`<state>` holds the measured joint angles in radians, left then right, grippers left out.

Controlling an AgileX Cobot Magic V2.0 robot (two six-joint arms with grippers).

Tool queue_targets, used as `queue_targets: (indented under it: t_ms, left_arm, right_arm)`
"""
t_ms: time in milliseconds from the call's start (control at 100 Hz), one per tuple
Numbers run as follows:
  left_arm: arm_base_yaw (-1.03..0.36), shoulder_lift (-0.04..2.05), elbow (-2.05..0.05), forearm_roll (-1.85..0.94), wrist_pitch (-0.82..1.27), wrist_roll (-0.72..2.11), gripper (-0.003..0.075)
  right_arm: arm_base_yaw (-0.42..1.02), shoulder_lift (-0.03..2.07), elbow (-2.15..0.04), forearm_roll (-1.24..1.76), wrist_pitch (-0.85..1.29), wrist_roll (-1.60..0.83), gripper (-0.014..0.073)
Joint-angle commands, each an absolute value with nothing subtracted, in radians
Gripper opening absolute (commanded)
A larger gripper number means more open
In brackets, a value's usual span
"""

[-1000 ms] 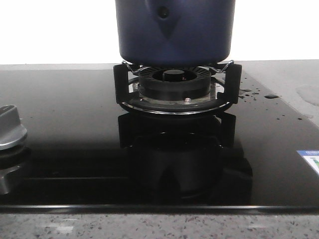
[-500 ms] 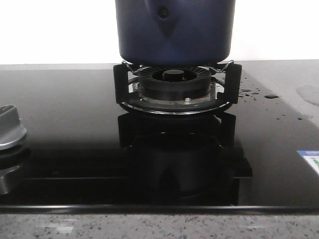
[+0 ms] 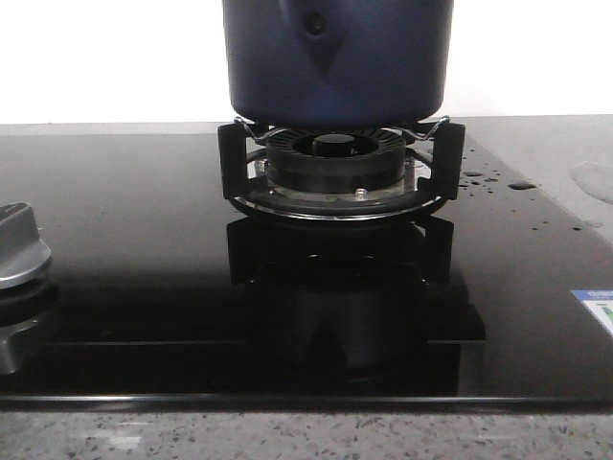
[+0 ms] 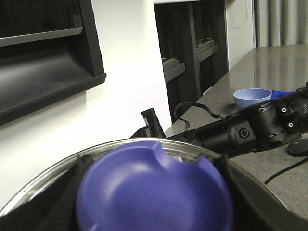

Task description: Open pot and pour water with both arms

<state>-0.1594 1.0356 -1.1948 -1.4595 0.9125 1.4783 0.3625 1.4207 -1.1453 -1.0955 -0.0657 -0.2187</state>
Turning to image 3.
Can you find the right black pot support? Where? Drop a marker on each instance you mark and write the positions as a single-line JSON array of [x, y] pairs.
[[431, 178]]

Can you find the dark blue cooking pot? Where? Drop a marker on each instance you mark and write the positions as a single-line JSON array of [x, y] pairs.
[[336, 63]]

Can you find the right gas burner head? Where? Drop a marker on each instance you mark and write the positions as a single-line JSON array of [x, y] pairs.
[[335, 162]]

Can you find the black glass gas cooktop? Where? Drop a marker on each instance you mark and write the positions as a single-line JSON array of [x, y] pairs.
[[161, 295]]

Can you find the silver stove control knob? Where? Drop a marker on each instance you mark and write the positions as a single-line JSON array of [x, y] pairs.
[[24, 255]]

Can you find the blue energy label sticker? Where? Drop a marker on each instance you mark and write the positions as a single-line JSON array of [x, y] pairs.
[[598, 302]]

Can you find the metal wire pot reducer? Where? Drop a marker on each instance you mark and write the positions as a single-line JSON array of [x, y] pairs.
[[422, 132]]

